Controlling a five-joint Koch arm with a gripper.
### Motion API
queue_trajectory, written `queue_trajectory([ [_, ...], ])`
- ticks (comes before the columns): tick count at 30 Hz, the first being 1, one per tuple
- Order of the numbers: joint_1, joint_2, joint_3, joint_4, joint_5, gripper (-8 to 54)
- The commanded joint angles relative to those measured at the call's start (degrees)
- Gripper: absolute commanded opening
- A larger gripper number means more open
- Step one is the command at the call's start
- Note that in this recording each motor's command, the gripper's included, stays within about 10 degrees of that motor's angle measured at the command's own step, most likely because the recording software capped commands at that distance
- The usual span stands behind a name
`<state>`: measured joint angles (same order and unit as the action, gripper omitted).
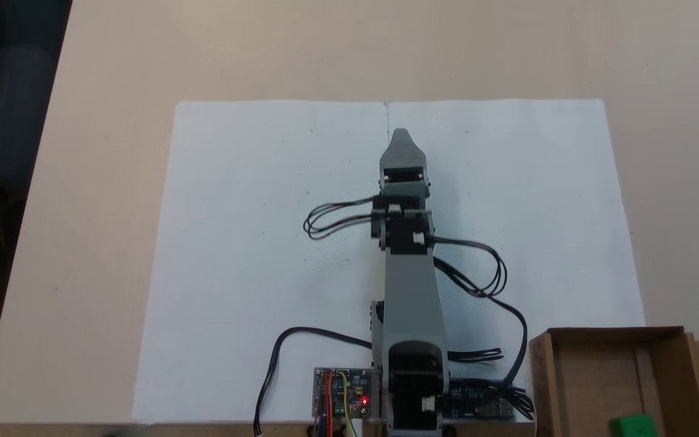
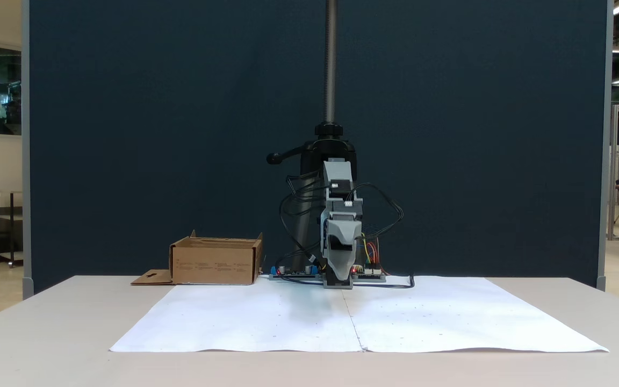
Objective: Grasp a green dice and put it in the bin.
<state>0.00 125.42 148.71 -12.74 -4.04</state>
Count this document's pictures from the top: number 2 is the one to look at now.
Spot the black shelf cart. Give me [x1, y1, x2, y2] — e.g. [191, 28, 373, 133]
[0, 190, 24, 269]

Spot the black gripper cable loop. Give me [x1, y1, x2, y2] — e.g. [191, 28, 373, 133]
[351, 182, 405, 243]

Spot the white paper sheet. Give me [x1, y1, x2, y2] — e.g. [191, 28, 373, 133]
[110, 277, 365, 354]
[342, 276, 610, 354]

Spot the brown cardboard box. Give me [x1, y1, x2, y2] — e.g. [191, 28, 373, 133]
[131, 230, 264, 286]

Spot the dark blue partition panel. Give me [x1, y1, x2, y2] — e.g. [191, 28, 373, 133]
[21, 0, 612, 295]

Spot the long black power cable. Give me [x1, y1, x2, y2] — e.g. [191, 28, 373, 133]
[354, 274, 415, 290]

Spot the blue circuit board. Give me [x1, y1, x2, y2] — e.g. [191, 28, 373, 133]
[268, 264, 323, 281]

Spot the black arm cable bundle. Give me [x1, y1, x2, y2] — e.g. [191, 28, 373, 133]
[276, 172, 325, 280]

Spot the framed wall window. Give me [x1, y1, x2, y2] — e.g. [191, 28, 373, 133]
[0, 39, 23, 142]

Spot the circuit board with coloured wires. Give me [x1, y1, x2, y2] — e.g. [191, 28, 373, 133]
[352, 236, 387, 282]

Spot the black camera stand pole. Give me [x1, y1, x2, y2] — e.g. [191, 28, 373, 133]
[266, 0, 359, 270]

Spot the grey ribbed moving gripper finger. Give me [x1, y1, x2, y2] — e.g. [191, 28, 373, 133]
[325, 214, 363, 283]

